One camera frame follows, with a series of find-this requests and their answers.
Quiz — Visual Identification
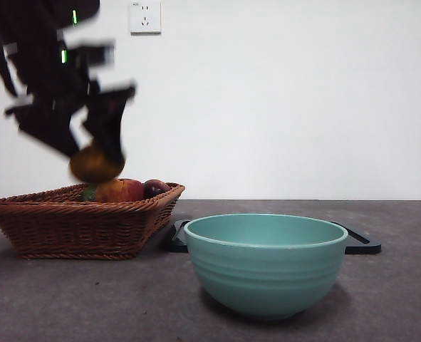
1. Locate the brown kiwi fruit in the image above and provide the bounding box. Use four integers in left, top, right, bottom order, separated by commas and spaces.
69, 142, 126, 183

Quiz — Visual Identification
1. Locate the teal ceramic bowl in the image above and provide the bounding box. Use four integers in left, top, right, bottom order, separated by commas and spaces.
183, 213, 349, 319

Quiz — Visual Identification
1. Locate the red yellow apple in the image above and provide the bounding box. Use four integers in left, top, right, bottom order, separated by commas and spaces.
95, 179, 145, 204

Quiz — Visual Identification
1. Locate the dark red plum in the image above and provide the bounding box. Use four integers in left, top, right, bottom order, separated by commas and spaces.
142, 179, 171, 200

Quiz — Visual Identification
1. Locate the brown wicker basket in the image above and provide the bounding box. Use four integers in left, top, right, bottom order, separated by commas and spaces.
0, 182, 186, 261

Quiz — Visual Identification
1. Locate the black rectangular tray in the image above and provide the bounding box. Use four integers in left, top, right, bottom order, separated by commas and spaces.
160, 219, 382, 256

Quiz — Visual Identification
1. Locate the white wall socket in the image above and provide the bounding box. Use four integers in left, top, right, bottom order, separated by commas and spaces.
130, 1, 162, 36

